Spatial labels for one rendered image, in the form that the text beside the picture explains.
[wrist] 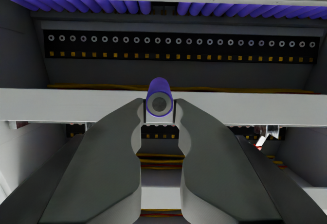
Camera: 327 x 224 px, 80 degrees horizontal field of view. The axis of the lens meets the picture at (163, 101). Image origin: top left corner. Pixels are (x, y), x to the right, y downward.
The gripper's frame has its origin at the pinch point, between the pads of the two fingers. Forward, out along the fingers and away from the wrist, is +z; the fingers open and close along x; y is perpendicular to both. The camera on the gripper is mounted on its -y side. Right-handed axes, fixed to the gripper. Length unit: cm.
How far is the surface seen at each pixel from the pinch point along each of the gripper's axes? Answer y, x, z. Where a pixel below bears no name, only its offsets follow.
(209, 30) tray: -0.1, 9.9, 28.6
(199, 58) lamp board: 4.9, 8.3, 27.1
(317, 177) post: 28.1, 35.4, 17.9
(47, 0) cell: -4.6, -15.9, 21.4
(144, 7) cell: -4.2, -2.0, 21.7
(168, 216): 53, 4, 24
